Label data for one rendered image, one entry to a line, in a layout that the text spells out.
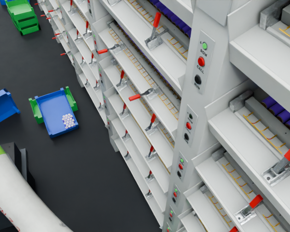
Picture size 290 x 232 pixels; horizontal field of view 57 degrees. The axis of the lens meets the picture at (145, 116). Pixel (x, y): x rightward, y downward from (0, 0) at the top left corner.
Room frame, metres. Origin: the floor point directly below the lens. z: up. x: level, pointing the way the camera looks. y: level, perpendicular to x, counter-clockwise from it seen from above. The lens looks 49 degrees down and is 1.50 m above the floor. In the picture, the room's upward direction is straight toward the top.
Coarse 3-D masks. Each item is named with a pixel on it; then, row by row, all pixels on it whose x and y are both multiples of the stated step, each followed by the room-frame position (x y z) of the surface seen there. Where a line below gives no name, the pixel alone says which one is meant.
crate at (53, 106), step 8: (48, 96) 1.36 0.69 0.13; (56, 96) 1.39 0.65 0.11; (64, 96) 1.39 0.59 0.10; (40, 104) 1.31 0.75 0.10; (48, 104) 1.32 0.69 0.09; (56, 104) 1.33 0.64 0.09; (64, 104) 1.33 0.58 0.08; (48, 112) 1.26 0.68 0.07; (56, 112) 1.27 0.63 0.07; (64, 112) 1.28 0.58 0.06; (72, 112) 1.25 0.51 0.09; (48, 120) 1.21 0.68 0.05; (56, 120) 1.21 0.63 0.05; (48, 128) 1.15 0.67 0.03; (56, 128) 1.16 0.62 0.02; (64, 128) 1.16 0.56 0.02; (72, 128) 1.15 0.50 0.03
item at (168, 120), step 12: (96, 24) 0.97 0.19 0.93; (108, 24) 0.98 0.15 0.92; (108, 36) 0.94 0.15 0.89; (108, 48) 0.89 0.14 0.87; (120, 60) 0.79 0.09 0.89; (132, 60) 0.78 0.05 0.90; (132, 72) 0.72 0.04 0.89; (156, 72) 0.70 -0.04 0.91; (144, 84) 0.66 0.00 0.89; (144, 96) 0.61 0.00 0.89; (156, 108) 0.56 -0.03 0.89; (168, 120) 0.51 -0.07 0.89; (168, 132) 0.48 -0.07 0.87
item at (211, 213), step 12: (192, 192) 0.36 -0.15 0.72; (204, 192) 0.36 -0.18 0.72; (192, 204) 0.33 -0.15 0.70; (204, 204) 0.33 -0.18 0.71; (216, 204) 0.32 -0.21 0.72; (204, 216) 0.29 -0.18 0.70; (216, 216) 0.29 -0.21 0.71; (228, 216) 0.29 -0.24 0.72; (216, 228) 0.26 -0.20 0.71; (228, 228) 0.25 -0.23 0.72
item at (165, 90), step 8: (112, 24) 0.97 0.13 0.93; (120, 32) 0.91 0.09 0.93; (120, 40) 0.88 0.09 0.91; (128, 48) 0.81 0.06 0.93; (136, 56) 0.77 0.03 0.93; (144, 64) 0.72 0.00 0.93; (144, 72) 0.70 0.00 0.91; (152, 72) 0.68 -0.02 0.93; (160, 80) 0.64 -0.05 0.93; (160, 88) 0.61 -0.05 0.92; (160, 96) 0.59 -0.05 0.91; (168, 96) 0.57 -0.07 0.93; (176, 104) 0.53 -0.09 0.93; (176, 112) 0.52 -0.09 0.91
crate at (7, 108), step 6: (0, 90) 1.36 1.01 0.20; (6, 90) 1.36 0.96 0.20; (0, 96) 1.30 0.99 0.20; (6, 96) 1.37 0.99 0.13; (0, 102) 1.33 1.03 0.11; (6, 102) 1.35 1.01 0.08; (12, 102) 1.37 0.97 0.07; (0, 108) 1.31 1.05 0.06; (6, 108) 1.34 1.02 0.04; (12, 108) 1.36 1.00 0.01; (0, 114) 1.30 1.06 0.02; (6, 114) 1.31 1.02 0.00; (12, 114) 1.31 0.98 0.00; (0, 120) 1.25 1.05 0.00
